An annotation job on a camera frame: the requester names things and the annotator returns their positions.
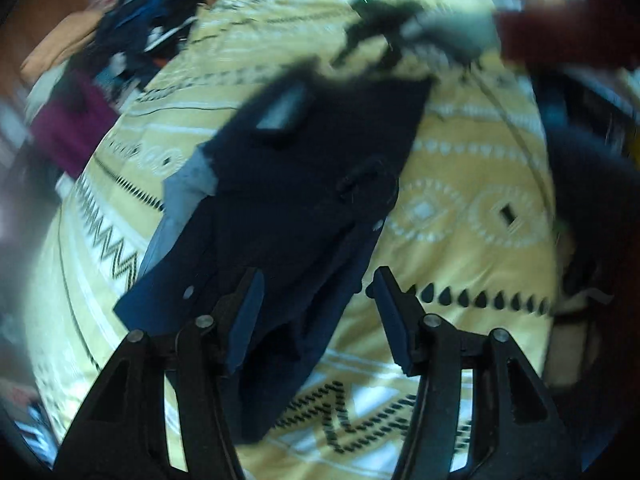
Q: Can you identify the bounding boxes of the yellow patterned blanket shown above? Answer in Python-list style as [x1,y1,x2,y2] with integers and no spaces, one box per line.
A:
[22,0,563,480]

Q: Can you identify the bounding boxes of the dark navy pants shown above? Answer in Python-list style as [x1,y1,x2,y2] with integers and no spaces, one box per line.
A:
[114,57,437,447]

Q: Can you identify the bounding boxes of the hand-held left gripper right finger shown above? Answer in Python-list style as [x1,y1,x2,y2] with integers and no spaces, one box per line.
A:
[372,266,586,480]

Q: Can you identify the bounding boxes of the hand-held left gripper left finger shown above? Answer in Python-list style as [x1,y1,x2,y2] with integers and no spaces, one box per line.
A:
[52,266,266,480]

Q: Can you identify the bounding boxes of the dark cloth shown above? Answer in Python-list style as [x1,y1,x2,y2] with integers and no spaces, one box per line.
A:
[542,125,640,271]

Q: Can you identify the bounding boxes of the orange cloth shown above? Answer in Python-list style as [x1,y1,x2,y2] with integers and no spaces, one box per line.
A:
[20,7,103,78]

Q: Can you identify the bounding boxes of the maroon cloth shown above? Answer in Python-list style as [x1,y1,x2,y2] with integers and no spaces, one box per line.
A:
[30,72,118,178]

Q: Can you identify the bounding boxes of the pile of dark clothes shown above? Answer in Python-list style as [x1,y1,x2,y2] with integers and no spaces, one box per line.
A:
[92,0,213,81]

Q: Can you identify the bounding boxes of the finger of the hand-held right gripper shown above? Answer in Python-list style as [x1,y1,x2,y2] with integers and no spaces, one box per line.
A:
[381,10,421,73]
[332,2,386,68]

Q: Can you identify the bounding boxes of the thin grey cable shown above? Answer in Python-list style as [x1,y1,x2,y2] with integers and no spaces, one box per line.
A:
[467,62,561,226]

